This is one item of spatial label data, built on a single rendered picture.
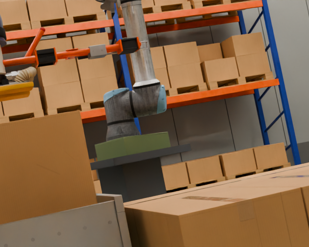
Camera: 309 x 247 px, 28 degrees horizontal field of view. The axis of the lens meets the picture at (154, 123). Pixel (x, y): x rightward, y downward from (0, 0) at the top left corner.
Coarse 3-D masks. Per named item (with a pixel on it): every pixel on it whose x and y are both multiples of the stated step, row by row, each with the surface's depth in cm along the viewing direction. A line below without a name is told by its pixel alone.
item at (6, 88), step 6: (6, 84) 234; (12, 84) 232; (18, 84) 232; (24, 84) 232; (30, 84) 233; (0, 90) 230; (6, 90) 230; (12, 90) 233; (18, 90) 235; (24, 90) 238; (30, 90) 242
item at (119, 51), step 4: (120, 40) 255; (124, 40) 256; (128, 40) 257; (132, 40) 257; (136, 40) 258; (120, 44) 254; (124, 44) 256; (128, 44) 257; (132, 44) 257; (136, 44) 258; (120, 48) 255; (124, 48) 256; (128, 48) 256; (132, 48) 256; (136, 48) 257; (120, 52) 258; (124, 52) 260; (128, 52) 261
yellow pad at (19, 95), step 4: (20, 92) 250; (24, 92) 251; (28, 92) 251; (0, 96) 248; (4, 96) 248; (8, 96) 249; (12, 96) 249; (16, 96) 250; (20, 96) 253; (24, 96) 255; (28, 96) 259; (0, 100) 254; (4, 100) 257
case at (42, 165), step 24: (24, 120) 228; (48, 120) 230; (72, 120) 233; (0, 144) 224; (24, 144) 227; (48, 144) 229; (72, 144) 232; (0, 168) 223; (24, 168) 226; (48, 168) 228; (72, 168) 231; (0, 192) 222; (24, 192) 225; (48, 192) 227; (72, 192) 230; (0, 216) 222; (24, 216) 224
